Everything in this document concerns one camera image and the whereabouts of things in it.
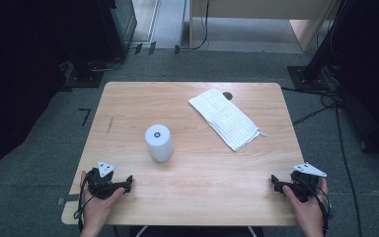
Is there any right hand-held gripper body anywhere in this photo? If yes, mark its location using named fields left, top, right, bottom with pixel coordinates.
left=282, top=162, right=328, bottom=203

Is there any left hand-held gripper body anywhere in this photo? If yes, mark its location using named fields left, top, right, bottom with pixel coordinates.
left=86, top=160, right=126, bottom=200

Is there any white cylinder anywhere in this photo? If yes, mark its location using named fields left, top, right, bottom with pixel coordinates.
left=144, top=123, right=175, bottom=163

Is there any white waffle cloth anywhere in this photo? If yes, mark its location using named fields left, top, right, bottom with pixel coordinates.
left=188, top=87, right=267, bottom=152

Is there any person's left hand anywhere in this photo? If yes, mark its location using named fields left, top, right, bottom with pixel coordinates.
left=78, top=170, right=126, bottom=233

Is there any person's right hand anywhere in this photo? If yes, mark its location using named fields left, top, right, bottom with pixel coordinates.
left=281, top=177, right=330, bottom=234

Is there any grey tape strip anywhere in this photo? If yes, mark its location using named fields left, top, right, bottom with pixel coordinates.
left=56, top=194, right=81, bottom=206

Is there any person's dark clothing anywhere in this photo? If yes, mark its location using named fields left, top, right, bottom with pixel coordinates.
left=129, top=225, right=265, bottom=237

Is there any black metal stand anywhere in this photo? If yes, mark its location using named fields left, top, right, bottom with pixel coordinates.
left=286, top=0, right=356, bottom=92

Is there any black curtain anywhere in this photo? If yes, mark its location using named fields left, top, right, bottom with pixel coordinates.
left=0, top=0, right=113, bottom=192
left=329, top=0, right=379, bottom=172

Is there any black cabinet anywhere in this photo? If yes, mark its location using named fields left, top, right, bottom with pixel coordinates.
left=97, top=0, right=138, bottom=61

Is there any light wooden desk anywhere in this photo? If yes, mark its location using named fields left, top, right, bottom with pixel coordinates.
left=189, top=0, right=343, bottom=52

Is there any right hand-held gripper cable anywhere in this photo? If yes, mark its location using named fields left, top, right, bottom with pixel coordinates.
left=304, top=179, right=332, bottom=237

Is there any hand-held gripper cable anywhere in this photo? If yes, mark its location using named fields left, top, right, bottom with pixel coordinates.
left=304, top=179, right=332, bottom=237
left=73, top=179, right=95, bottom=233

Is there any long black floor cable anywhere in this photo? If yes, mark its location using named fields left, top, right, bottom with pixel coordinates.
left=335, top=98, right=363, bottom=237

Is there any left hand-held gripper cable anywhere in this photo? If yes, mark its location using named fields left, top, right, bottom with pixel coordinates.
left=73, top=179, right=95, bottom=233

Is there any looped black floor cable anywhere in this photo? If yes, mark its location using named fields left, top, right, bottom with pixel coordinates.
left=280, top=86, right=341, bottom=126

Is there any black stand base plate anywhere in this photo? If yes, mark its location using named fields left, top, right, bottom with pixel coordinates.
left=64, top=48, right=106, bottom=89

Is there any grey floor cable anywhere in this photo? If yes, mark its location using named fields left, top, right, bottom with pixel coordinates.
left=88, top=56, right=126, bottom=73

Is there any black hanging cable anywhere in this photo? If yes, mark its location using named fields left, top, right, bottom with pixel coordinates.
left=177, top=0, right=210, bottom=51

